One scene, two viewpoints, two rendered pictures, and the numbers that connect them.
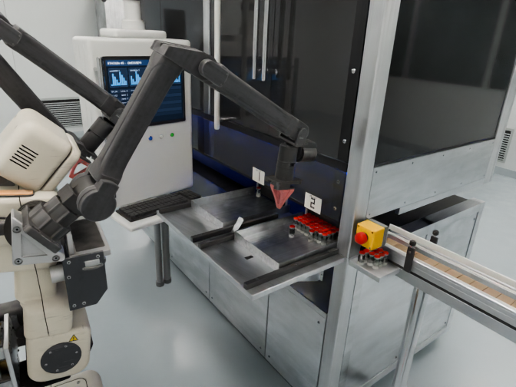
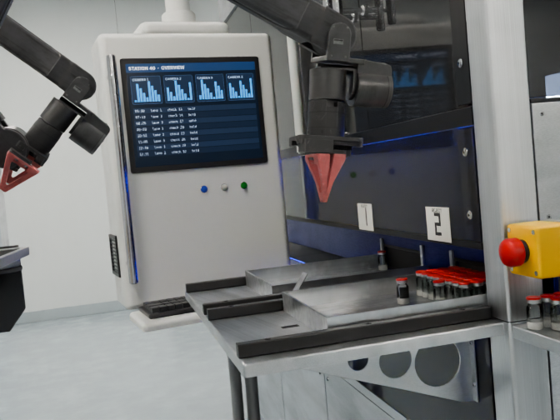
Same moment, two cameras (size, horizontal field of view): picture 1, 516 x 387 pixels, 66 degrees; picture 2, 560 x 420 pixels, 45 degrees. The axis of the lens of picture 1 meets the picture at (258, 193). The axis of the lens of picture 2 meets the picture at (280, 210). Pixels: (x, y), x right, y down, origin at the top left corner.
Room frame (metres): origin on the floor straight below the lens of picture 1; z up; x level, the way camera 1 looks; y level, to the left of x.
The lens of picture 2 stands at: (0.17, -0.41, 1.13)
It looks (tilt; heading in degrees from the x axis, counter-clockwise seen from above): 3 degrees down; 23
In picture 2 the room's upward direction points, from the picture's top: 5 degrees counter-clockwise
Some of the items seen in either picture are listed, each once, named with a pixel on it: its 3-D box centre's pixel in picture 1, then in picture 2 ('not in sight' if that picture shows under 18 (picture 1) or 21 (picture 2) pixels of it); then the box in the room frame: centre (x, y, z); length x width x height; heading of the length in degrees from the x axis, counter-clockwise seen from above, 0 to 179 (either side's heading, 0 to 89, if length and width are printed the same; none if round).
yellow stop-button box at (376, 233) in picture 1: (371, 234); (543, 248); (1.17, -0.38, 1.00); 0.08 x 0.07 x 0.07; 127
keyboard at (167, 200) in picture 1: (161, 203); (217, 298); (1.73, 0.46, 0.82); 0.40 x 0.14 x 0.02; 136
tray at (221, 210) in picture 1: (240, 206); (332, 276); (1.56, 0.07, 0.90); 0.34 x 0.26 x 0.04; 127
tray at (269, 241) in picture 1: (292, 238); (397, 300); (1.29, -0.13, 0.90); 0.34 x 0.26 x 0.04; 127
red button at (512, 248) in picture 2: (362, 237); (515, 252); (1.14, -0.34, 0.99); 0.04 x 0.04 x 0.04; 37
